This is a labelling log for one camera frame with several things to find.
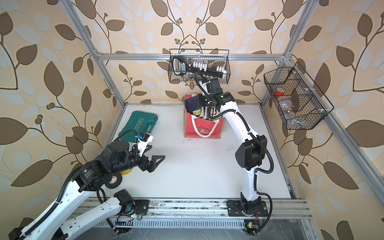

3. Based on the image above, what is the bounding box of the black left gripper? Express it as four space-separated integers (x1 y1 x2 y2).
109 148 165 176

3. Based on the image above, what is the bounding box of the red and burlap canvas bag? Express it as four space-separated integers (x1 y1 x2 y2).
183 103 226 139

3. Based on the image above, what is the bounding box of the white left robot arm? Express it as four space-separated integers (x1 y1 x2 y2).
9 140 165 240

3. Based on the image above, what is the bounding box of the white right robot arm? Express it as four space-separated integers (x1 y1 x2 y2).
194 73 275 216

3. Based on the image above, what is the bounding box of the yellow tape roll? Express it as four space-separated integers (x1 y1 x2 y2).
120 169 133 175

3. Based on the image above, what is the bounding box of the green plastic tool case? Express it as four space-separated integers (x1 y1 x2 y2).
118 111 158 143

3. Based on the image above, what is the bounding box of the socket wrench set in basket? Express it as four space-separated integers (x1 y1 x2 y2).
171 56 228 79

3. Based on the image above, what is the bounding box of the black tape roll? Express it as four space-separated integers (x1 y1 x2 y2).
105 173 122 189

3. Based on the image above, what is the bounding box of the red tape roll in basket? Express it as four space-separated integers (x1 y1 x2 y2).
275 88 286 96

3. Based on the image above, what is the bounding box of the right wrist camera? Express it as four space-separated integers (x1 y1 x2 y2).
202 78 223 96

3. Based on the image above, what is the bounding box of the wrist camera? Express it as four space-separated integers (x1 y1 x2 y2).
136 132 154 157
202 78 223 96

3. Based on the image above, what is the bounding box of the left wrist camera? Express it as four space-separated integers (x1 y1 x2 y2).
136 132 154 157

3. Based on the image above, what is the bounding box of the black wire basket back wall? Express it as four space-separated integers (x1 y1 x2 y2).
166 48 231 84

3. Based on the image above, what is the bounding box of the black wire basket wall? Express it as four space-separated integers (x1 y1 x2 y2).
166 48 231 84
264 63 334 130

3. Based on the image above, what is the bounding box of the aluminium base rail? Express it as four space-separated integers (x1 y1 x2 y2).
111 198 313 229

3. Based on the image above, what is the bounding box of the black wire basket right wall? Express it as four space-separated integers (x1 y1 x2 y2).
264 63 334 130

